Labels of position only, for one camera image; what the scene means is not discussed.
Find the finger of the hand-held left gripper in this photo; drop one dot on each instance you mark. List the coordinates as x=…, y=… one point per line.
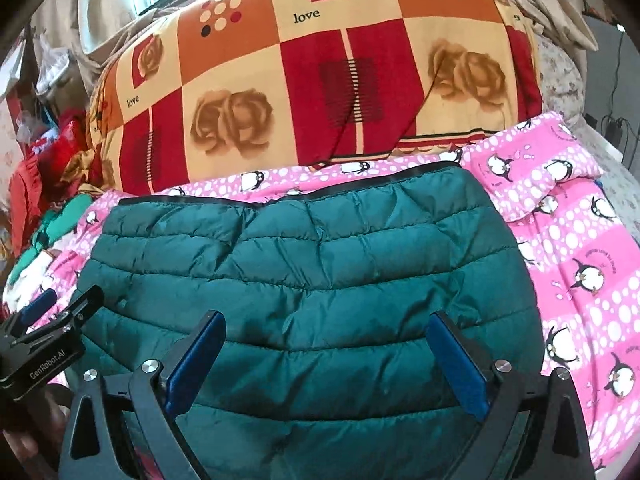
x=37, y=305
x=82, y=305

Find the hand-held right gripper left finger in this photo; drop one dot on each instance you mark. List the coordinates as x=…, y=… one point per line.
x=195, y=360

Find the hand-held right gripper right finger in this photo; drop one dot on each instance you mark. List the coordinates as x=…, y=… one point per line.
x=457, y=360

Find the green quilted puffer jacket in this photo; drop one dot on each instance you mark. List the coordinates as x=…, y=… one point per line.
x=310, y=285

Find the person's left hand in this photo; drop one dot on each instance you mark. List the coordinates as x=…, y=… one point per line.
x=20, y=442

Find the green cloth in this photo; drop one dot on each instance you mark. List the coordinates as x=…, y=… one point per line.
x=55, y=225

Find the red cloth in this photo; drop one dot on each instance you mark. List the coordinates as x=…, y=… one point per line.
x=35, y=180

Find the pink penguin print blanket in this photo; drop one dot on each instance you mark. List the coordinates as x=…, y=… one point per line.
x=565, y=240

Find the white plastic bag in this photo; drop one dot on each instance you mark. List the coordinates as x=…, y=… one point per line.
x=55, y=67

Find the black power adapter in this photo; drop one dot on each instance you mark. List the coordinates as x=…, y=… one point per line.
x=616, y=129

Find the grey curtain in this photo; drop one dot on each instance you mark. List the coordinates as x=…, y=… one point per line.
x=105, y=20

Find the rose print checked blanket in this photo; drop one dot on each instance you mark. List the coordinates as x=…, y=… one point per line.
x=300, y=85

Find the pale floral bed sheet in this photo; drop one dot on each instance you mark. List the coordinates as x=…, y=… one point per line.
x=562, y=80

